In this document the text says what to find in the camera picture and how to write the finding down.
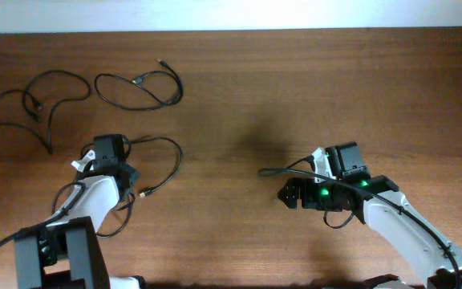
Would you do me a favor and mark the black cable with silver plug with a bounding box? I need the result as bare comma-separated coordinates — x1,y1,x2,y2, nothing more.
0,70,92,156

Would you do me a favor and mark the black cable with gold plug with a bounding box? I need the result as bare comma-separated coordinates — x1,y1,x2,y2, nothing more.
94,58,184,112

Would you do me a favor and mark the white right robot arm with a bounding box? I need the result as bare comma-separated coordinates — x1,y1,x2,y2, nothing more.
278,142,462,288

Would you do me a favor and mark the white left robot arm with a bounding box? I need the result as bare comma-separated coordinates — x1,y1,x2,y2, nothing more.
14,134,147,289

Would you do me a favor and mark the black right camera cable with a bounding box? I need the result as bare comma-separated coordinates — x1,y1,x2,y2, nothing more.
257,155,462,289

